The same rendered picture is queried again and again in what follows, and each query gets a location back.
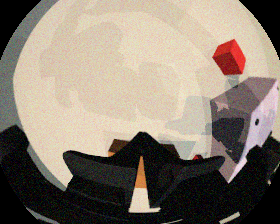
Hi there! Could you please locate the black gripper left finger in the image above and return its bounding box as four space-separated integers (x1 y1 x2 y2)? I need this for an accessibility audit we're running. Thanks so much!
63 132 144 205

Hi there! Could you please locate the orange square block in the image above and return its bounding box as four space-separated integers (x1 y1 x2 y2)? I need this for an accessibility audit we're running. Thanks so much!
108 139 180 189

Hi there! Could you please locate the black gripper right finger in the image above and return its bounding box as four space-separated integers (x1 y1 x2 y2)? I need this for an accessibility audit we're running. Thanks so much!
141 132 225 209

